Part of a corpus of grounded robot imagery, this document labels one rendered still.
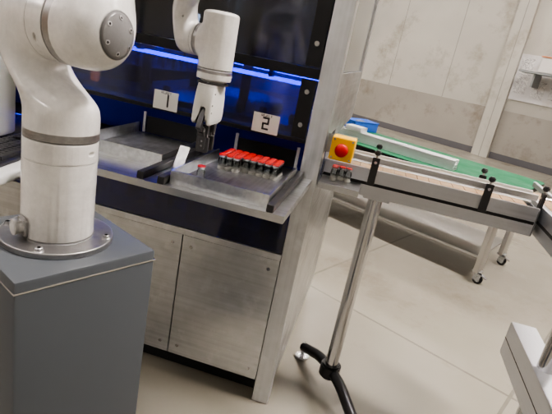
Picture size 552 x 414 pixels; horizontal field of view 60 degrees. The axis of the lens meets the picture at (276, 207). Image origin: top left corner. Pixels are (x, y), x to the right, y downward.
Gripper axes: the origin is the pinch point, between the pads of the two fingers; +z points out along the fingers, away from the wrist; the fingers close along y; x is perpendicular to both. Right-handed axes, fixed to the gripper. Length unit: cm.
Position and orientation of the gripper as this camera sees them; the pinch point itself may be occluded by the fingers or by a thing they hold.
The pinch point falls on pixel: (204, 143)
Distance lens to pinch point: 124.2
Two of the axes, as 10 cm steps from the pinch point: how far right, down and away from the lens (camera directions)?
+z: -1.8, 9.3, 3.3
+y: -2.3, 2.8, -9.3
